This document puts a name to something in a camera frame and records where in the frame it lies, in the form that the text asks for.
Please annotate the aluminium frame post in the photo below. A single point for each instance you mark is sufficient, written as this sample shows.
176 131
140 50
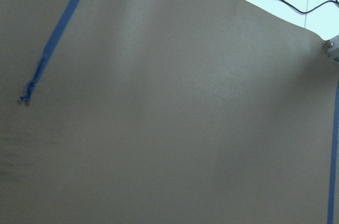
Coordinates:
331 48

